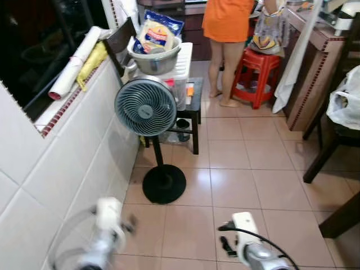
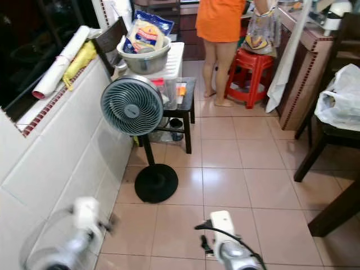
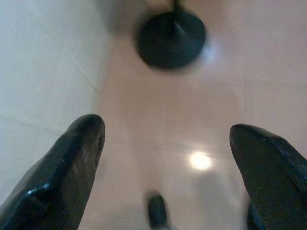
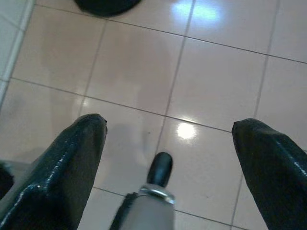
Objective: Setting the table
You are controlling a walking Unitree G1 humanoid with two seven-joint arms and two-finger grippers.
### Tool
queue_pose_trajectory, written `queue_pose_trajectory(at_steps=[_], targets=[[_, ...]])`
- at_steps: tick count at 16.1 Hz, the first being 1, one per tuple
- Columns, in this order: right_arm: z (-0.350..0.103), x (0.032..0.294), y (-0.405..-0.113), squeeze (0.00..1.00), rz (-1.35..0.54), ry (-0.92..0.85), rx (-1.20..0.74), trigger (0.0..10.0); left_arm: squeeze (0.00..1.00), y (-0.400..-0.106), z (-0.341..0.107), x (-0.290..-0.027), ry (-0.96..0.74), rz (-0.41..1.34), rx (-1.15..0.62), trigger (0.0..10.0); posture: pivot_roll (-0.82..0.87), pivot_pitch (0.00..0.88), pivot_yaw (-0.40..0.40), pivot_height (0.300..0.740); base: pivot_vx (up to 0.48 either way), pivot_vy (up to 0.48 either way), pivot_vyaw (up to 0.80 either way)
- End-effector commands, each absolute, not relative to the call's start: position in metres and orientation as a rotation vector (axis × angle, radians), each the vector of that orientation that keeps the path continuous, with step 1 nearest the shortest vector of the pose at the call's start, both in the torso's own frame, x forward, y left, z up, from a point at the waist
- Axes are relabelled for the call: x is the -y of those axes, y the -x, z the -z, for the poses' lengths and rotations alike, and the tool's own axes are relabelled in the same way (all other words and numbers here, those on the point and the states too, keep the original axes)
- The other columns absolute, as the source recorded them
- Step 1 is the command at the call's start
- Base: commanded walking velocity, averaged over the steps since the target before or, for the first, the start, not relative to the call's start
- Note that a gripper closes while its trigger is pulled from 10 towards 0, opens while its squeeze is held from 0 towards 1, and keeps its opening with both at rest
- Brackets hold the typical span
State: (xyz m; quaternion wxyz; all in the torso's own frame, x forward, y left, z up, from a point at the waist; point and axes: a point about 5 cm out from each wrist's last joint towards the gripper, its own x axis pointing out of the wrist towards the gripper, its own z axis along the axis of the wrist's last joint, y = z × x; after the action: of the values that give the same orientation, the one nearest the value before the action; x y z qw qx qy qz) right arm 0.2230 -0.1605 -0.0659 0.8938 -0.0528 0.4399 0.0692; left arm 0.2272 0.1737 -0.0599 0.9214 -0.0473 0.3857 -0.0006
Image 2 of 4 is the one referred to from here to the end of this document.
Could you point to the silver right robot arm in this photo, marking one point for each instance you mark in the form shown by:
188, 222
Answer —
239, 256

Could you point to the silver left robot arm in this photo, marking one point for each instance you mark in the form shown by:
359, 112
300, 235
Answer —
76, 250

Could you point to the dark wooden table leg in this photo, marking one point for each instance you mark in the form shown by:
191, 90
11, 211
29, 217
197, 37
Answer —
337, 211

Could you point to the dark wooden side table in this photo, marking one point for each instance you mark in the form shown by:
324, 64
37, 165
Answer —
188, 109

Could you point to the small orange item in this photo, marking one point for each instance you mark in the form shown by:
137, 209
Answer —
181, 89

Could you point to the dark wooden chair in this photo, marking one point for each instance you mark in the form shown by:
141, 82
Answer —
323, 140

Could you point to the yellow cloth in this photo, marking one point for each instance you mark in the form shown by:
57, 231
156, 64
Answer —
81, 62

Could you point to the white paper roll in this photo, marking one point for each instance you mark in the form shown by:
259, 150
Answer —
59, 66

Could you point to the grey metal basin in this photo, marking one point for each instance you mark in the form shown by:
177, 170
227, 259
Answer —
146, 61

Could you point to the white plastic storage box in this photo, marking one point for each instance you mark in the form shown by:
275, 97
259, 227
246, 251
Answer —
174, 62

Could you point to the dark wooden board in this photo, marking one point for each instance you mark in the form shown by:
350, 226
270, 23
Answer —
109, 38

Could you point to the red plastic stool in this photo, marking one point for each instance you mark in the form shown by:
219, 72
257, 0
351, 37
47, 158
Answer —
254, 62

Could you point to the tiled kitchen counter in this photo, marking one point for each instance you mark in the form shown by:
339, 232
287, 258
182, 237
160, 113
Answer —
304, 79

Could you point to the blue and yellow food packet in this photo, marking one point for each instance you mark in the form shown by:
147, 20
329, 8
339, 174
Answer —
148, 34

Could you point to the white plastic bag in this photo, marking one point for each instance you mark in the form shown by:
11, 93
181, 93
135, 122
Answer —
340, 98

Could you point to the dark window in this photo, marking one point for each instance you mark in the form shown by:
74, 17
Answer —
34, 39

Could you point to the white hanging towel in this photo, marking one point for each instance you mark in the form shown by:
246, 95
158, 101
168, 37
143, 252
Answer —
287, 62

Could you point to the clear plastic bag with goods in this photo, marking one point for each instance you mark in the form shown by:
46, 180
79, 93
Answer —
261, 31

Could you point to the person in orange dress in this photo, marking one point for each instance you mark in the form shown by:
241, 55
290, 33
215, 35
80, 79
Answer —
219, 22

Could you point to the white kitchen appliance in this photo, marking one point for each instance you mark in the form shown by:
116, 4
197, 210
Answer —
337, 12

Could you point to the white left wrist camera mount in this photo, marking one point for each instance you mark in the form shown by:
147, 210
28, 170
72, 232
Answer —
87, 212

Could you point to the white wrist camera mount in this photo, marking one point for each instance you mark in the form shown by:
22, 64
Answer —
222, 226
87, 212

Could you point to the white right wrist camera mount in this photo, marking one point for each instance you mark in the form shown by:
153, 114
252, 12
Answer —
222, 226

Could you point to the grey pedestal fan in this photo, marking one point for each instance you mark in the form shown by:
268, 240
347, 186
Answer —
133, 106

